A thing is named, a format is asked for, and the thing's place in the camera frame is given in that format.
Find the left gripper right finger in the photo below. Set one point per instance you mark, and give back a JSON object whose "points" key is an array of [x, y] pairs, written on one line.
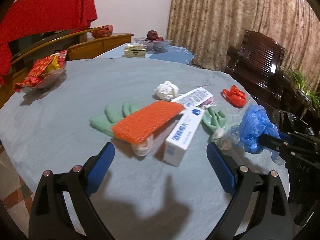
{"points": [[258, 209]]}

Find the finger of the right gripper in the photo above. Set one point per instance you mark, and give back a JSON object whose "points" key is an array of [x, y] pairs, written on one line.
{"points": [[284, 148], [299, 138]]}

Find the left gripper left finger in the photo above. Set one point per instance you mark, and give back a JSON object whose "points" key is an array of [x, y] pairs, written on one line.
{"points": [[62, 208]]}

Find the blue plastic bag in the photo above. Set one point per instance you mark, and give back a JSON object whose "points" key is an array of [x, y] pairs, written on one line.
{"points": [[255, 122]]}

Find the red plastic bag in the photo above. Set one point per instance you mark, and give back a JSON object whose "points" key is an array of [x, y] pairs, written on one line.
{"points": [[235, 96]]}

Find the white printed packaging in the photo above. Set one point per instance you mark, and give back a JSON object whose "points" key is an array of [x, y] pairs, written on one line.
{"points": [[195, 97]]}

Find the white toothpaste box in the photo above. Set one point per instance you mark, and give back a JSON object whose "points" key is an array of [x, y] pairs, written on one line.
{"points": [[179, 139]]}

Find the green rubber glove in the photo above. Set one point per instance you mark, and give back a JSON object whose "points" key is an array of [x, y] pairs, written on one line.
{"points": [[111, 115], [215, 122]]}

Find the black trash bin bag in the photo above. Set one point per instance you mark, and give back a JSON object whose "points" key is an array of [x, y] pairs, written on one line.
{"points": [[288, 122]]}

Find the green potted plant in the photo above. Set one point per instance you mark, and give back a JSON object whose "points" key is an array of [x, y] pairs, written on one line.
{"points": [[305, 87]]}

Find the dark wooden side table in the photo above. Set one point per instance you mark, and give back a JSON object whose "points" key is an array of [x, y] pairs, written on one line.
{"points": [[278, 82]]}

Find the pink face mask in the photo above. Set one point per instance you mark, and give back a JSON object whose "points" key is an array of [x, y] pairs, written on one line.
{"points": [[210, 102]]}

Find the dark wooden armchair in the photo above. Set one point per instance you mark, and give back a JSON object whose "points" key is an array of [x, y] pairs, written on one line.
{"points": [[256, 65]]}

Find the grey table cloth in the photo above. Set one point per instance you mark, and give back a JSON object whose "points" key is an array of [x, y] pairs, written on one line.
{"points": [[140, 198]]}

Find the crumpled white tissue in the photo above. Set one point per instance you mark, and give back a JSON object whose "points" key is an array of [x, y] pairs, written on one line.
{"points": [[167, 91]]}

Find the blue table cover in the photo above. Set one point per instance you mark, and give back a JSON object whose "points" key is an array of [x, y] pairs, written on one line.
{"points": [[171, 54]]}

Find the beige patterned curtain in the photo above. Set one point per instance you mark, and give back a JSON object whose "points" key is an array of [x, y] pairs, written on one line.
{"points": [[209, 27]]}

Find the snack basket red packets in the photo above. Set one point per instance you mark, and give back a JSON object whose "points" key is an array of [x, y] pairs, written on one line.
{"points": [[43, 73]]}

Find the glass fruit bowl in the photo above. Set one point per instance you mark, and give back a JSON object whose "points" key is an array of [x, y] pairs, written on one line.
{"points": [[154, 46]]}

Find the red apples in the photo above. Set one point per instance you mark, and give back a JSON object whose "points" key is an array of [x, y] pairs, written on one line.
{"points": [[152, 36]]}

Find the tissue box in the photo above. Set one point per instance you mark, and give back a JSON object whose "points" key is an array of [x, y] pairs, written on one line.
{"points": [[134, 50]]}

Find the red cloth cover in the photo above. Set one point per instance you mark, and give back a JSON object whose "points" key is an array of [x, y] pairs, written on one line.
{"points": [[30, 17]]}

